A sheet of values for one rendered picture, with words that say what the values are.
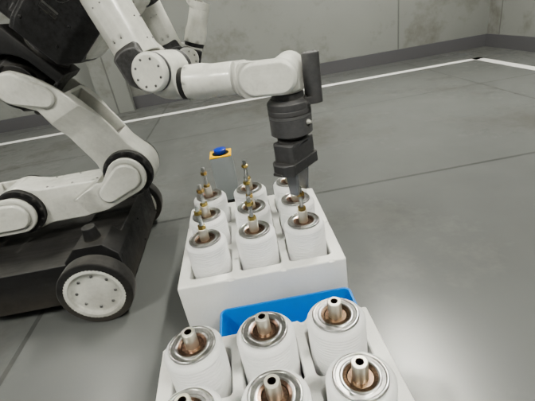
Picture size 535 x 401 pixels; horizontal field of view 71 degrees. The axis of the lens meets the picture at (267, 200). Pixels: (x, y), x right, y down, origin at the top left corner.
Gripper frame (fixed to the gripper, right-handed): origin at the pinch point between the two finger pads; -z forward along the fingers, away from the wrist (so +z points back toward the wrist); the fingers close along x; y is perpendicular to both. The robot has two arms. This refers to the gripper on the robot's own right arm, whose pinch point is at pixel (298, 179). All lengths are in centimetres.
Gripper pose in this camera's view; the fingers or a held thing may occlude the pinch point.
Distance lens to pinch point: 84.3
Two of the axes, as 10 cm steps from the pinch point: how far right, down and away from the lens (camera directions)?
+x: -6.2, 4.4, -6.5
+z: -1.5, -8.8, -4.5
